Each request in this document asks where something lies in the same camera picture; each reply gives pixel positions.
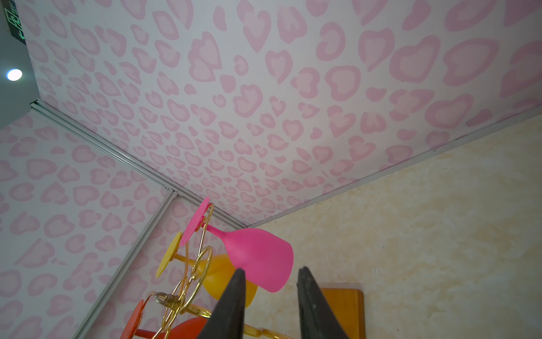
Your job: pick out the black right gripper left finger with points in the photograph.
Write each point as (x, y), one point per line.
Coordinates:
(227, 319)

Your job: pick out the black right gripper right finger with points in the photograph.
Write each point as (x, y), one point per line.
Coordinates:
(316, 318)

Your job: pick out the orange wooden rack base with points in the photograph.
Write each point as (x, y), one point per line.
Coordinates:
(348, 307)

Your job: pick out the yellow wine glass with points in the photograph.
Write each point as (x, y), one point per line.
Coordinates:
(216, 273)

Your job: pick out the pink wine glass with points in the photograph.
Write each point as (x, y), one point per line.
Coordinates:
(266, 259)

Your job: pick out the gold wire glass rack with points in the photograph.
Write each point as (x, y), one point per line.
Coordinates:
(180, 300)

